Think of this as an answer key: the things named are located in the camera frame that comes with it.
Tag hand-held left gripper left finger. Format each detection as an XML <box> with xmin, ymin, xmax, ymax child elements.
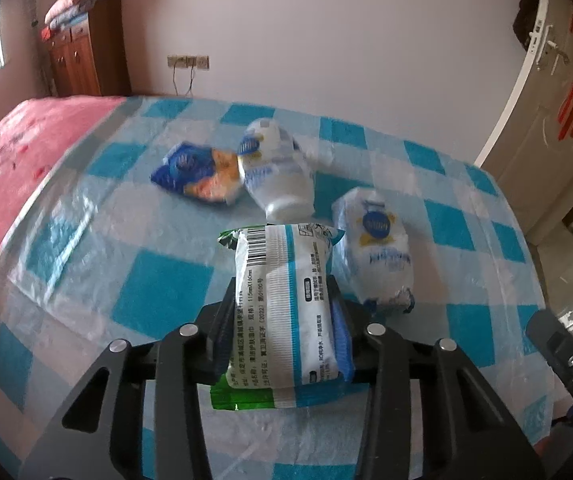
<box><xmin>16</xmin><ymin>280</ymin><xmax>240</xmax><ymax>480</ymax></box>

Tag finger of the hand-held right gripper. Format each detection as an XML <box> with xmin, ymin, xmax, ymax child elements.
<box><xmin>525</xmin><ymin>309</ymin><xmax>573</xmax><ymax>408</ymax></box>

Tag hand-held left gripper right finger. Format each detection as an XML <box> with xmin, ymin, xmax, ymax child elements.
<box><xmin>329</xmin><ymin>277</ymin><xmax>547</xmax><ymax>480</ymax></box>

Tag green white wet wipes packet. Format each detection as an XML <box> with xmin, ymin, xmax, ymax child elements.
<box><xmin>210</xmin><ymin>223</ymin><xmax>356</xmax><ymax>411</ymax></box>

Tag white tissue packet, near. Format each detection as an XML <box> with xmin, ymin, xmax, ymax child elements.
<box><xmin>331</xmin><ymin>187</ymin><xmax>416</xmax><ymax>317</ymax></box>

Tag blue checked plastic sheet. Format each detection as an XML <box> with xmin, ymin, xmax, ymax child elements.
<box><xmin>0</xmin><ymin>95</ymin><xmax>556</xmax><ymax>480</ymax></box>

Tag blue orange snack packet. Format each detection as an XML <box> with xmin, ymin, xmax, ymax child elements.
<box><xmin>149</xmin><ymin>142</ymin><xmax>245</xmax><ymax>207</ymax></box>

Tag white plastic bottle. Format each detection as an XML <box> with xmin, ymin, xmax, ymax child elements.
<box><xmin>236</xmin><ymin>118</ymin><xmax>318</xmax><ymax>222</ymax></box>

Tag white door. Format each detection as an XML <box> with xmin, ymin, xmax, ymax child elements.
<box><xmin>473</xmin><ymin>0</ymin><xmax>573</xmax><ymax>262</ymax></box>

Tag pink printed bedsheet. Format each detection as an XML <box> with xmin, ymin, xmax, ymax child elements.
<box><xmin>0</xmin><ymin>97</ymin><xmax>128</xmax><ymax>361</ymax></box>

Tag wooden cabinet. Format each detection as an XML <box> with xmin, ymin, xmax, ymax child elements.
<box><xmin>41</xmin><ymin>0</ymin><xmax>133</xmax><ymax>97</ymax></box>

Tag folded blankets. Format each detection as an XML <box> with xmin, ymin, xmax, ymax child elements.
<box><xmin>41</xmin><ymin>0</ymin><xmax>125</xmax><ymax>41</ymax></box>

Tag thin power cable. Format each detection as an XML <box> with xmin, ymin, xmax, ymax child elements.
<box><xmin>170</xmin><ymin>67</ymin><xmax>198</xmax><ymax>96</ymax></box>

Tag wall power outlet strip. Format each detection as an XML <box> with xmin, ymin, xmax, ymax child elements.
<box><xmin>167</xmin><ymin>54</ymin><xmax>211</xmax><ymax>70</ymax></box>

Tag metal door handle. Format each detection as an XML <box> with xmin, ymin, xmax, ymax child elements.
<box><xmin>527</xmin><ymin>25</ymin><xmax>568</xmax><ymax>72</ymax></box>

